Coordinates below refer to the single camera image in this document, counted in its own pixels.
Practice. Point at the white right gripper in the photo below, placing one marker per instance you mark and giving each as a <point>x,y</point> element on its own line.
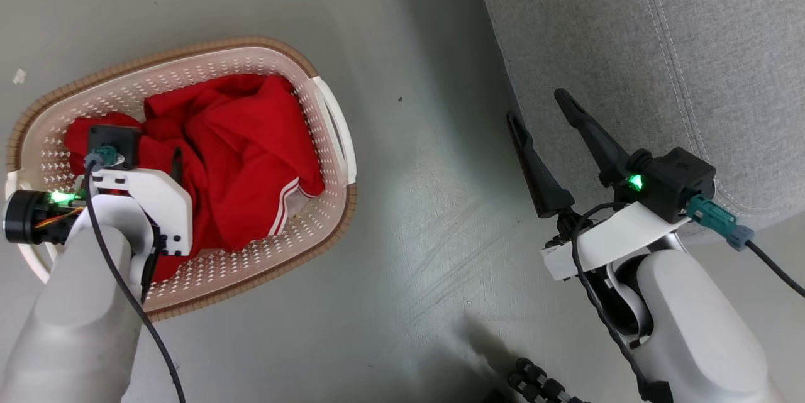
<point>616,233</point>

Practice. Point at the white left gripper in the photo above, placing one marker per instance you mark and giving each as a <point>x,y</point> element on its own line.
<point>165,208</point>

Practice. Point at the red garment with white stripes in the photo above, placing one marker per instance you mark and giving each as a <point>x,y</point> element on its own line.
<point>251,139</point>

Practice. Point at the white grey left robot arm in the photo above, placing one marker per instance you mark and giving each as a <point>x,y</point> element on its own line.
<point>75,327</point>

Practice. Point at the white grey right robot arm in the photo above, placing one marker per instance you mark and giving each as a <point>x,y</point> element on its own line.
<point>704,327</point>

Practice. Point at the cream perforated basket brown rim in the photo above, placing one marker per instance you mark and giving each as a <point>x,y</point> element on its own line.
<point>251,258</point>

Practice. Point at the grey fabric sofa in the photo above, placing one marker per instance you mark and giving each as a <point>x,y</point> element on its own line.
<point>629,26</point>

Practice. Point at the small white paper scrap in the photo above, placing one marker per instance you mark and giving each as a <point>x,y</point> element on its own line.
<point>19,76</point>

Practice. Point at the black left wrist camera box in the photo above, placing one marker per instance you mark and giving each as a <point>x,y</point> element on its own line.
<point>116,136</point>

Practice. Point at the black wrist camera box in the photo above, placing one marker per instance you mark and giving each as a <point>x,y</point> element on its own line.
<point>116,136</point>
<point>679,180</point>

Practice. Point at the teal left camera connector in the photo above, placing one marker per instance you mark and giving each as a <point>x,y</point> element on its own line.
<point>104,156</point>

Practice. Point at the teal camera connector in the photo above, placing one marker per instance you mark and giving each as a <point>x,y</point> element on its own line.
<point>710,214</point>
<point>104,156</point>

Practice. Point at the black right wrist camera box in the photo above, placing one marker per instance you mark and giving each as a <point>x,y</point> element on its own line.
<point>679,180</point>

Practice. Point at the teal right camera connector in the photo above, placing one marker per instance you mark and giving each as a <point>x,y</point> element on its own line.
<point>710,214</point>

